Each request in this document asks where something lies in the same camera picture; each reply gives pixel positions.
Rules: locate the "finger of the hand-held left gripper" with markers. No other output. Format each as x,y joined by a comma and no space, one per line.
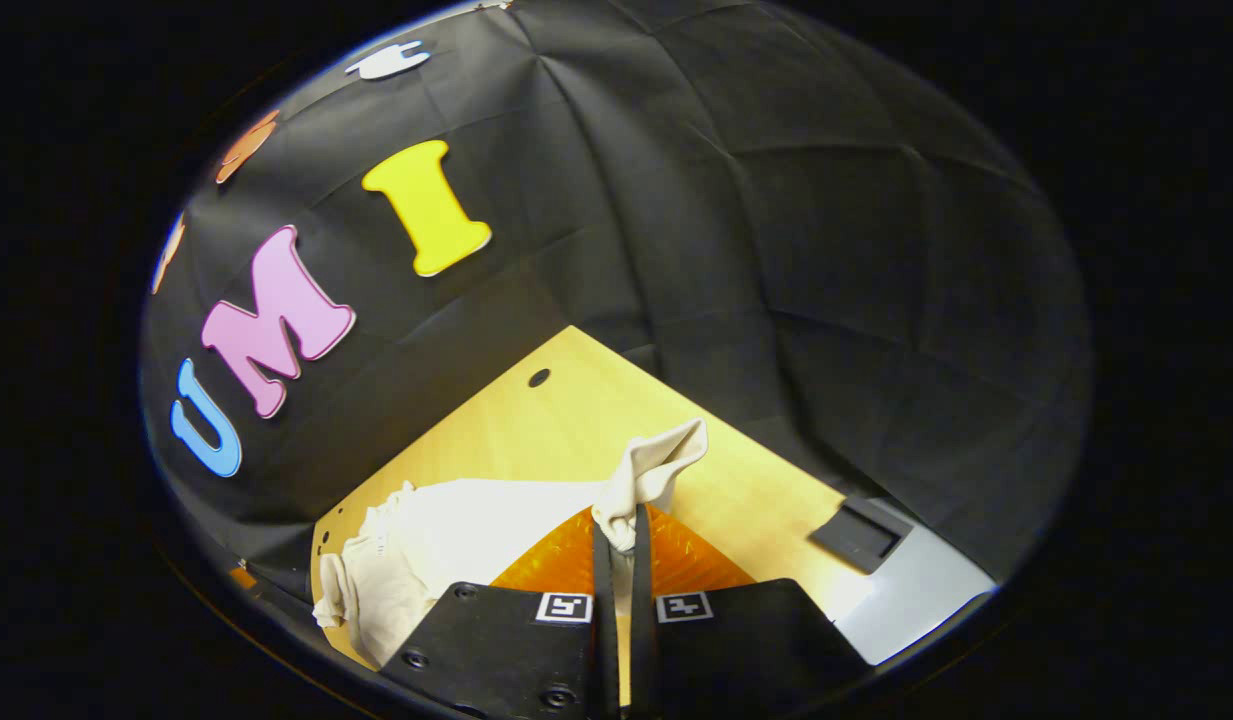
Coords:
242,577

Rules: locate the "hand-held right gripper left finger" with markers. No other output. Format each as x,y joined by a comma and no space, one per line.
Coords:
496,650

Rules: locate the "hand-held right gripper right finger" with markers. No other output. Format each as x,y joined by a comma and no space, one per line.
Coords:
736,640

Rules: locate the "cream sweatshirt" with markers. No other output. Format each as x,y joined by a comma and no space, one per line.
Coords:
456,530

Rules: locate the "black flat box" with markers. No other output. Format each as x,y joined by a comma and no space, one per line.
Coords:
861,535

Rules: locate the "black backdrop cloth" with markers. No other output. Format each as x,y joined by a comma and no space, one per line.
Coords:
726,200

